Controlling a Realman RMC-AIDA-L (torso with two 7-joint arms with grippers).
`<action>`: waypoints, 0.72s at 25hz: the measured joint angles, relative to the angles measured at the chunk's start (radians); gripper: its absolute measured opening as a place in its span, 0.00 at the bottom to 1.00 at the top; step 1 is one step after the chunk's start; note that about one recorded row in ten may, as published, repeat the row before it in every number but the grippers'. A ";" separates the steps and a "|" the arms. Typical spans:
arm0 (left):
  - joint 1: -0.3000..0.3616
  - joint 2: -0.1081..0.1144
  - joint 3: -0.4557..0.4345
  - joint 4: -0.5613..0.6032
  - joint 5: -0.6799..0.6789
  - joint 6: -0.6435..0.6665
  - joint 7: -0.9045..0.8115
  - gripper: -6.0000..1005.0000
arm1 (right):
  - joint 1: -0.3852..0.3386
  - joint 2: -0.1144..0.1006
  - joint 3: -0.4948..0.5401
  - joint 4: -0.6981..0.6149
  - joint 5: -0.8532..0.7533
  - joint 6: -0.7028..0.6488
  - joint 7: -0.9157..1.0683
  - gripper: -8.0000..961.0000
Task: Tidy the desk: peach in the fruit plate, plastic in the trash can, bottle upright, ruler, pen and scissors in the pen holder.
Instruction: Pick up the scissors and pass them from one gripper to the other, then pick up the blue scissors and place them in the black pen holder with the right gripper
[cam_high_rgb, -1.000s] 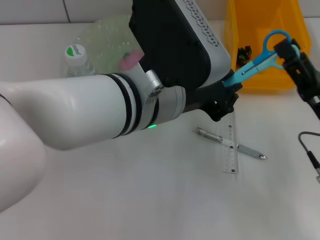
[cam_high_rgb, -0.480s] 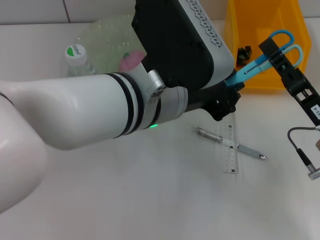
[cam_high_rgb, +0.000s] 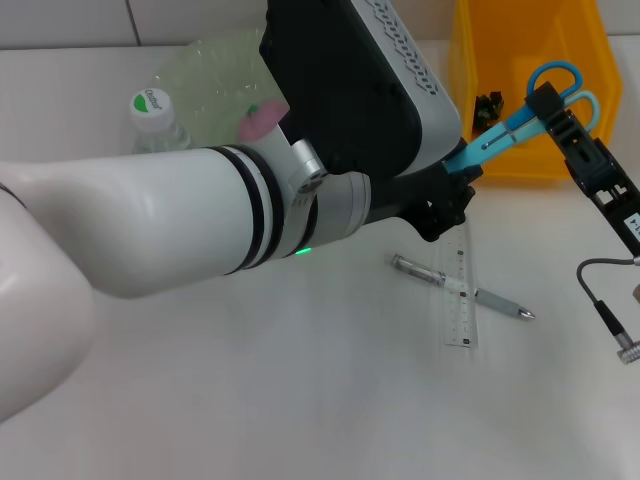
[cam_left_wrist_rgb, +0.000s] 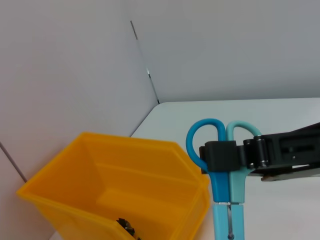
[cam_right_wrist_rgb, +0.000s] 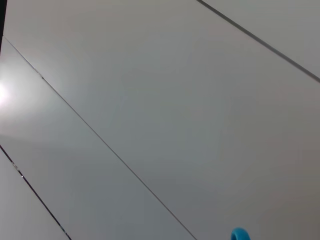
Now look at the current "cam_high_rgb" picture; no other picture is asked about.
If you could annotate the green glass fruit plate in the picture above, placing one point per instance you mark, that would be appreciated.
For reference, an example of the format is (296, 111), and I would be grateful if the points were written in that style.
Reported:
(210, 85)

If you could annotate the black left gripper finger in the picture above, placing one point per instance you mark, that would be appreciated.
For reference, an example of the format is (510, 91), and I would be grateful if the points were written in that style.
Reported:
(470, 175)
(447, 215)

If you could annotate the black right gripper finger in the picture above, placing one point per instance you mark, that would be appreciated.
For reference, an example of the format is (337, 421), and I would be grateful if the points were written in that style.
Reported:
(547, 102)

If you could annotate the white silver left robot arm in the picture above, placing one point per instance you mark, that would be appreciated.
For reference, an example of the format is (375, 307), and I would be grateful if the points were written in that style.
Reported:
(150, 225)

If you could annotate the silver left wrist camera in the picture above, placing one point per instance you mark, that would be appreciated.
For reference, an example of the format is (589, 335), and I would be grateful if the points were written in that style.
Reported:
(350, 90)

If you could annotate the pink toy peach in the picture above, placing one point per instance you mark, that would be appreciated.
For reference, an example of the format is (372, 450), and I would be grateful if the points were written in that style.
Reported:
(260, 125)

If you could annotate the blue scissors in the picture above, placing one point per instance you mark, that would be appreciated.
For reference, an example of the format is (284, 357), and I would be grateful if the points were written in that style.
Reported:
(485, 147)

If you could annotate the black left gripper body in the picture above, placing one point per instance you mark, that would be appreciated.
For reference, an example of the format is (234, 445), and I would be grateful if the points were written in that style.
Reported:
(405, 195)

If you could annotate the clear green-label water bottle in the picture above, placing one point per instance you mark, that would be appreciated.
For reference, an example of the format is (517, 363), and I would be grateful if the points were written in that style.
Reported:
(152, 115)

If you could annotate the silver ballpoint pen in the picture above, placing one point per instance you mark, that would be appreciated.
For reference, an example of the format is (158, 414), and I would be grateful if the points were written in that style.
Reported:
(500, 302)

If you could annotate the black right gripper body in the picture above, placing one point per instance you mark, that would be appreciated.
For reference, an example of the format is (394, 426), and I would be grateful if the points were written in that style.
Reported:
(615, 195)

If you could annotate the transparent plastic ruler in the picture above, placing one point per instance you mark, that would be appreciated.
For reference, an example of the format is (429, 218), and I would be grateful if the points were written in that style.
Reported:
(460, 310)

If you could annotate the yellow plastic bin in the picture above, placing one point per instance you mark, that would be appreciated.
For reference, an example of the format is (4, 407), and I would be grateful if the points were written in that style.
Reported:
(500, 60)

